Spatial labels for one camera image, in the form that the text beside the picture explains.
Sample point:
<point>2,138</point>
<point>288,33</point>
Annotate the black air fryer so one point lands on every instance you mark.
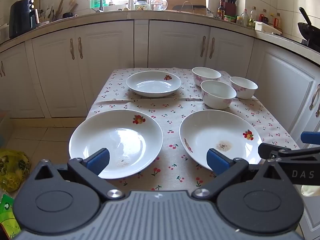
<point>21,17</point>

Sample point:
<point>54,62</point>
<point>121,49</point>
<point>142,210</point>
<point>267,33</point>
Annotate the dark sauce bottle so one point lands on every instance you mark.
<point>220,11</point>

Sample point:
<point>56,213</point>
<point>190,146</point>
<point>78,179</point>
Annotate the cherry print tablecloth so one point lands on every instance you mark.
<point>170,120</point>

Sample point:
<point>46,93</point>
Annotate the dark red knife block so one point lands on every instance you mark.
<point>230,8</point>

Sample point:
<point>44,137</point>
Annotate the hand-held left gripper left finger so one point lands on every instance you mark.
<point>98,158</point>

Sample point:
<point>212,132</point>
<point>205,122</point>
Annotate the green food packet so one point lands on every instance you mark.
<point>229,18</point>

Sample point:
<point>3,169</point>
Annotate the white plastic tray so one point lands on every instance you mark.
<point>267,28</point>

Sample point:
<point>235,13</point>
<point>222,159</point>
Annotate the glass pitcher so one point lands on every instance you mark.
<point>158,5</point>

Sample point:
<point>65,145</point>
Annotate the white pink floral bowl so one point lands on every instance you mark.
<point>217,95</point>
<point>206,73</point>
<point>243,87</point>

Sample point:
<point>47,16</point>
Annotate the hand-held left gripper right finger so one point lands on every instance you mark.
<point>217,161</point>

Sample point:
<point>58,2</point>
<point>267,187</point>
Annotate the small black pan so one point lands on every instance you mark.
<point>68,15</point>

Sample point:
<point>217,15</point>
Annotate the small yellow oil bottle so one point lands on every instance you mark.
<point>271,21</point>

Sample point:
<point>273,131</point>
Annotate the green snack packet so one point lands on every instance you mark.
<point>7,212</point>

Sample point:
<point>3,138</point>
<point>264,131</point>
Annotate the black wok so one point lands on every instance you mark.
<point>308,32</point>

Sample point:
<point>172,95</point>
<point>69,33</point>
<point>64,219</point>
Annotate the white fruit print plate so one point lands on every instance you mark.
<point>112,140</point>
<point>215,130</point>
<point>152,85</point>

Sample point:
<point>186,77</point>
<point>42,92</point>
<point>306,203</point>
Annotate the clear oil bottle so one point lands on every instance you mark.
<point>245,18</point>

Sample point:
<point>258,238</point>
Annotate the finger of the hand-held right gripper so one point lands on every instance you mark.
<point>287,153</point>
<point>311,137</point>

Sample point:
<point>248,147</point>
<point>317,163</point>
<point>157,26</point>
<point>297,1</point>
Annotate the orange oil bottle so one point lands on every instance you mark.
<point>278,22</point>

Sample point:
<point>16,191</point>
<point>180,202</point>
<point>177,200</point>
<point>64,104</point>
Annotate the yellow plastic bag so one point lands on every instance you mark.
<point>12,167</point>

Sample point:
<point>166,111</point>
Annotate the glass jar green lid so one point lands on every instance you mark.
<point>142,5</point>

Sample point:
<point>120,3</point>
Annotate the grey kitchen countertop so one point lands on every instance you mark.
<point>155,14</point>

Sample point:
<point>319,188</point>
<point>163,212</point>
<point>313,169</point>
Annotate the white kitchen base cabinets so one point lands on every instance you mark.
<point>105,55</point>

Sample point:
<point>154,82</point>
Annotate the small yellow lid jar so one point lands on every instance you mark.
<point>239,20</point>

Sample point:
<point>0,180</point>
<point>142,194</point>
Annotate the wooden spatula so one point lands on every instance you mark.
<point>60,7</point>

